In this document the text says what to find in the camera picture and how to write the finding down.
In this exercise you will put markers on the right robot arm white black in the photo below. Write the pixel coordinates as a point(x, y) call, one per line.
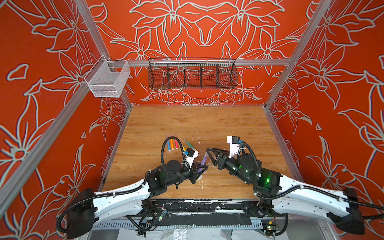
point(285, 196)

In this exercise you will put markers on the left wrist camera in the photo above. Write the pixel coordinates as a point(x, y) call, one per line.
point(189, 156)

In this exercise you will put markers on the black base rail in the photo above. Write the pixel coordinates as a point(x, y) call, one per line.
point(249, 208)

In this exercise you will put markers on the purple highlighter pen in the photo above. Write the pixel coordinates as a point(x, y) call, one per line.
point(204, 159)

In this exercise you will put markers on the black wire basket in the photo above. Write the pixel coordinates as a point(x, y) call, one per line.
point(192, 74)

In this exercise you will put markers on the blue highlighter pen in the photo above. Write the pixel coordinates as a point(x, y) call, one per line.
point(169, 145)

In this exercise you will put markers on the green highlighter pen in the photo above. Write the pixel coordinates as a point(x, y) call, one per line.
point(189, 145)

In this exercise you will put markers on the orange highlighter pen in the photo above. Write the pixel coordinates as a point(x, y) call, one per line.
point(172, 144)

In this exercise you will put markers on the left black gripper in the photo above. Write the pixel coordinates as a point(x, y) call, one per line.
point(193, 175)

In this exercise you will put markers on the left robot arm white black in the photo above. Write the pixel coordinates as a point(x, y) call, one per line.
point(133, 201)

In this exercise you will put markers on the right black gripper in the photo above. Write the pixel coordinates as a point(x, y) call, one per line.
point(220, 160)

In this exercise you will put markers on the white mesh basket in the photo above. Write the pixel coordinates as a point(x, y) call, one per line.
point(104, 82)

